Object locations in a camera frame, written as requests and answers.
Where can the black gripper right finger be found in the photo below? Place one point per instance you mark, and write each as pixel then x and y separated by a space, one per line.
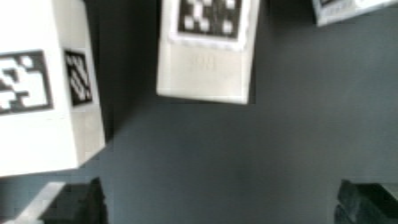
pixel 368 203

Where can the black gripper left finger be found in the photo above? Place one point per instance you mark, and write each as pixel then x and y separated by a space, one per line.
pixel 66 204

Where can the white long chair leg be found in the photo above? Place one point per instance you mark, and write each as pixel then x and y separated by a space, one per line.
pixel 52 132
pixel 207 49

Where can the white short tagged block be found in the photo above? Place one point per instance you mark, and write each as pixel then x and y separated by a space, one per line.
pixel 336 10

